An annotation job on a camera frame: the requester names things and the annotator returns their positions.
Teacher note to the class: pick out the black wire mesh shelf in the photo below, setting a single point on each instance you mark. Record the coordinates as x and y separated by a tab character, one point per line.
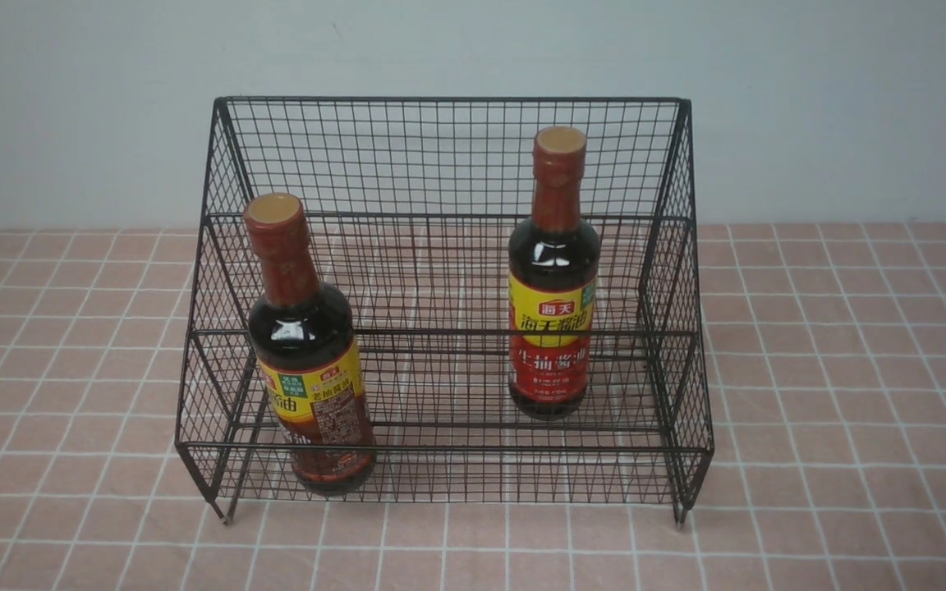
410	203

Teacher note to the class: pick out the soy sauce bottle red label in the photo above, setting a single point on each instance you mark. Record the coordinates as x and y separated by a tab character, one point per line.
553	270

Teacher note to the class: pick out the soy sauce bottle brown label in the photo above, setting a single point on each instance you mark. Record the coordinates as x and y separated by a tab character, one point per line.
302	331

